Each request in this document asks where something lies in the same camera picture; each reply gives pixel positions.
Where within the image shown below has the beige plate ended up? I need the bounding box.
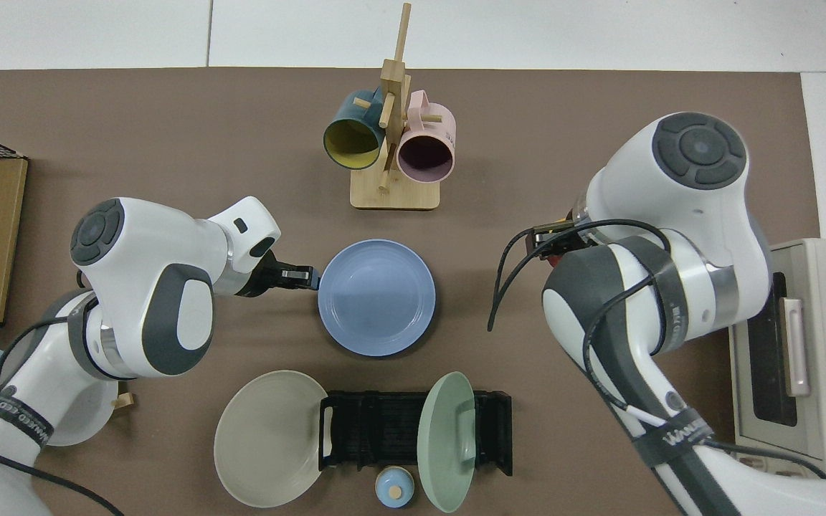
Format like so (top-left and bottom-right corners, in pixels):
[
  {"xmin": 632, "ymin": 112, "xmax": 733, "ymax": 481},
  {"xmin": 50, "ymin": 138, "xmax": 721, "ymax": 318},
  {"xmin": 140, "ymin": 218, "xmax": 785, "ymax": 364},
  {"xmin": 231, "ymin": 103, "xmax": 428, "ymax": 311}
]
[{"xmin": 214, "ymin": 370, "xmax": 331, "ymax": 509}]

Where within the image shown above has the black dish rack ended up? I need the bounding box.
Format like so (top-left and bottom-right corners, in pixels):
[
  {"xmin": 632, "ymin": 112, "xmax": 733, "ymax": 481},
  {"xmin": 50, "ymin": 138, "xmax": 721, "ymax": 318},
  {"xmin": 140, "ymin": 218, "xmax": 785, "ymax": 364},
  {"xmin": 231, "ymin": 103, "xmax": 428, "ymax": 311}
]
[{"xmin": 318, "ymin": 389, "xmax": 513, "ymax": 477}]

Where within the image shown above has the pale green plate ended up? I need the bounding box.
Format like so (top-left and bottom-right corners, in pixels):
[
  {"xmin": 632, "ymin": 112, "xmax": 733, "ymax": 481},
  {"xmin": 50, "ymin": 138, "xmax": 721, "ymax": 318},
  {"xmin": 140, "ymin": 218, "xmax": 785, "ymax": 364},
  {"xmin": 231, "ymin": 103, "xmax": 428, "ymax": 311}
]
[{"xmin": 417, "ymin": 371, "xmax": 477, "ymax": 514}]

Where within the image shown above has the grey plate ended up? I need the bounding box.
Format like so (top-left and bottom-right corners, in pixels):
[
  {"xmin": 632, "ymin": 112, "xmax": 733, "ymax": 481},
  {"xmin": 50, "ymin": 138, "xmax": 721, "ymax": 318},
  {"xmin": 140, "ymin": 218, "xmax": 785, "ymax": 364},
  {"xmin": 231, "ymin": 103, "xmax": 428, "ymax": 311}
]
[{"xmin": 46, "ymin": 376, "xmax": 120, "ymax": 447}]

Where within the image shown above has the brown table cloth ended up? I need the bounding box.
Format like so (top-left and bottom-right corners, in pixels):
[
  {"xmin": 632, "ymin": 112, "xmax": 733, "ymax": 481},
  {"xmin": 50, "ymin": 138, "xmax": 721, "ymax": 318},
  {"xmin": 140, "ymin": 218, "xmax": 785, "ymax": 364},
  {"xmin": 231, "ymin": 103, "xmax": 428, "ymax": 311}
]
[{"xmin": 0, "ymin": 68, "xmax": 821, "ymax": 516}]

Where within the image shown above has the wooden cup stand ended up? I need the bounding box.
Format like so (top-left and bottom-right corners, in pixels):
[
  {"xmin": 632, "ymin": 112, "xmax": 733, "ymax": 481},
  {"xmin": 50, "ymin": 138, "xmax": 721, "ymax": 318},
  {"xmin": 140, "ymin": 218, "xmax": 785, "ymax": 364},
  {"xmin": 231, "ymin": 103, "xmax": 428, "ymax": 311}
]
[{"xmin": 350, "ymin": 2, "xmax": 442, "ymax": 211}]

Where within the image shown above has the dark teal mug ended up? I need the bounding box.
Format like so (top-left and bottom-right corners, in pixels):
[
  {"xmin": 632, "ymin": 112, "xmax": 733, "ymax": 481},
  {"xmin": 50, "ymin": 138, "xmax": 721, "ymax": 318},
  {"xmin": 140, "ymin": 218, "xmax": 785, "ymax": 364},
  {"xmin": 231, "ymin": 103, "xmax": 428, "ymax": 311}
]
[{"xmin": 323, "ymin": 89, "xmax": 387, "ymax": 171}]

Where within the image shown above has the pink mug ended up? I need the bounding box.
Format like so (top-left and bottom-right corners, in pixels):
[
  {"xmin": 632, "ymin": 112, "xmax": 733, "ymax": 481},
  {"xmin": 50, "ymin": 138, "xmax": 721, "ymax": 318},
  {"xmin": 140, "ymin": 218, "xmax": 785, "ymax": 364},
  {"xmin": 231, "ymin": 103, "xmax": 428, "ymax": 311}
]
[{"xmin": 396, "ymin": 90, "xmax": 457, "ymax": 183}]

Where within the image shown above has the small blue round thing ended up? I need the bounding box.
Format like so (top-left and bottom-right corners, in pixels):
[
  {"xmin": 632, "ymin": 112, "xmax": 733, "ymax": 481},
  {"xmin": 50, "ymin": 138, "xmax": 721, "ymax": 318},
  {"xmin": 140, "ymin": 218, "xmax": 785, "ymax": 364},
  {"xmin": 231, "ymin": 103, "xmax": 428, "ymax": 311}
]
[{"xmin": 374, "ymin": 466, "xmax": 415, "ymax": 509}]

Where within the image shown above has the pale toaster oven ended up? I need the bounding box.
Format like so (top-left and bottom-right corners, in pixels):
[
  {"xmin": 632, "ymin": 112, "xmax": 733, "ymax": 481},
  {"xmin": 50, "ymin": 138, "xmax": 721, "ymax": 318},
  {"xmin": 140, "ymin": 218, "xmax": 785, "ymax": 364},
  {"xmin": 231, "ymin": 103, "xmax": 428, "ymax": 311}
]
[{"xmin": 727, "ymin": 238, "xmax": 826, "ymax": 482}]

